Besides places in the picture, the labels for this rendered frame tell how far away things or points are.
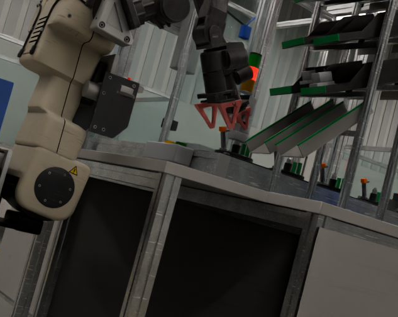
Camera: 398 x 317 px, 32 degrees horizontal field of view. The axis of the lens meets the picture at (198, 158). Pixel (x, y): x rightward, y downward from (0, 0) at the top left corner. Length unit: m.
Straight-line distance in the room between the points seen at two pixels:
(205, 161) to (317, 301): 0.71
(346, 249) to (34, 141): 0.82
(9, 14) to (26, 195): 8.79
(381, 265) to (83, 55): 0.95
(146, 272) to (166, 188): 0.21
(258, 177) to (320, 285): 0.67
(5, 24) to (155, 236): 8.88
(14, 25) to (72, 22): 8.72
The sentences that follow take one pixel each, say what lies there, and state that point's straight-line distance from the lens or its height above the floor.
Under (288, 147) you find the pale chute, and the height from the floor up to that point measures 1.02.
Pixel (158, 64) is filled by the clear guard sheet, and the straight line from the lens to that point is 3.79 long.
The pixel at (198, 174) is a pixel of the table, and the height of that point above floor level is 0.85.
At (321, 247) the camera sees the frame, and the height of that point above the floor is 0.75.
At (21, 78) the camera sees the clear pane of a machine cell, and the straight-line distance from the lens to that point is 7.34.
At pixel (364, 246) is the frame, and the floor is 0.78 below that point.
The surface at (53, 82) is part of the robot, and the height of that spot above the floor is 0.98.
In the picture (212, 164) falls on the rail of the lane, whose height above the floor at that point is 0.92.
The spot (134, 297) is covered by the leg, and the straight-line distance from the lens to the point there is 1.71.
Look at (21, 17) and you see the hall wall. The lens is 10.54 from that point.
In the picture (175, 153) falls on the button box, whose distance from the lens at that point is 2.27.
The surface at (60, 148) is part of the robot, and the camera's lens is 1.77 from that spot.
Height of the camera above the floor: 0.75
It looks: 5 degrees up
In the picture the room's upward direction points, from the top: 15 degrees clockwise
